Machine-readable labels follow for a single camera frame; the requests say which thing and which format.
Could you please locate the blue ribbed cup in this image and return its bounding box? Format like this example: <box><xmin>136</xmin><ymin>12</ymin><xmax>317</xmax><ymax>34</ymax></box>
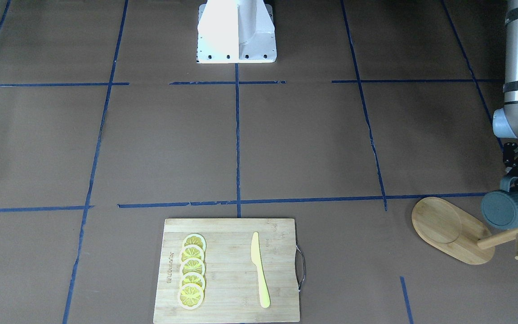
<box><xmin>481</xmin><ymin>175</ymin><xmax>518</xmax><ymax>230</ymax></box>

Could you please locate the wooden cup storage rack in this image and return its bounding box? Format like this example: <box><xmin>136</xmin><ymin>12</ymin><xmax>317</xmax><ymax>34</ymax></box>
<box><xmin>411</xmin><ymin>197</ymin><xmax>518</xmax><ymax>265</ymax></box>

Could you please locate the yellow plastic knife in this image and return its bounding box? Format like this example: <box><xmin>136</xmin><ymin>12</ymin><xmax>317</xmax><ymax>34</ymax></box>
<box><xmin>250</xmin><ymin>232</ymin><xmax>271</xmax><ymax>308</ymax></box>

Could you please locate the wooden cutting board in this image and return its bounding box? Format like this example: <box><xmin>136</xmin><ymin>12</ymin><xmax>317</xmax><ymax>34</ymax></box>
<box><xmin>153</xmin><ymin>218</ymin><xmax>300</xmax><ymax>324</ymax></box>

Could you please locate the white pedestal column base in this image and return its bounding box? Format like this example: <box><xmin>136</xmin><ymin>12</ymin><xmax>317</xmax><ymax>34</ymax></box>
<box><xmin>196</xmin><ymin>0</ymin><xmax>277</xmax><ymax>64</ymax></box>

